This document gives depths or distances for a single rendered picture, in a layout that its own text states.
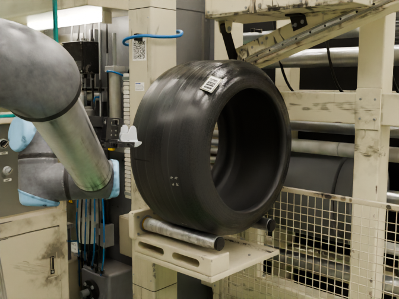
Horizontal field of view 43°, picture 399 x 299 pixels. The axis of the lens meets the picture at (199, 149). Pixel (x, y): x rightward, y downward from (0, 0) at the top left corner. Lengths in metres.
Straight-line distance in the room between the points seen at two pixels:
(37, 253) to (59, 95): 1.38
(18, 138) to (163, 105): 0.49
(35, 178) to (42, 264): 0.90
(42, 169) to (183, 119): 0.45
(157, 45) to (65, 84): 1.15
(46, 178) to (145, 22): 0.83
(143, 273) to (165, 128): 0.70
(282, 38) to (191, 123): 0.63
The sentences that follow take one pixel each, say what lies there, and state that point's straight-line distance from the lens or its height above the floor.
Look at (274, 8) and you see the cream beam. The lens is 1.82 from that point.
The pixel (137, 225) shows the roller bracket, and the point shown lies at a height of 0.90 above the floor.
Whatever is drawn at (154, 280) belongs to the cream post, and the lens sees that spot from 1.97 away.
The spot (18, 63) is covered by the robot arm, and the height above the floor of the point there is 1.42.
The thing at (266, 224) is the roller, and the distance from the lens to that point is 1.81.
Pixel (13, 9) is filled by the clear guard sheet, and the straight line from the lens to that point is 1.98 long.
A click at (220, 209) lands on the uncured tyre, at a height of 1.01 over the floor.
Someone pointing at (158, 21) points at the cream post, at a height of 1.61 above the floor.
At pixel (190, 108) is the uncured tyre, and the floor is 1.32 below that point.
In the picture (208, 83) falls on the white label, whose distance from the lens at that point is 1.52.
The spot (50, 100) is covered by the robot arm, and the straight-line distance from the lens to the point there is 0.72.
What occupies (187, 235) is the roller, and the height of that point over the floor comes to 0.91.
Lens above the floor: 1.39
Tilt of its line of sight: 7 degrees down
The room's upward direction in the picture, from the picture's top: straight up
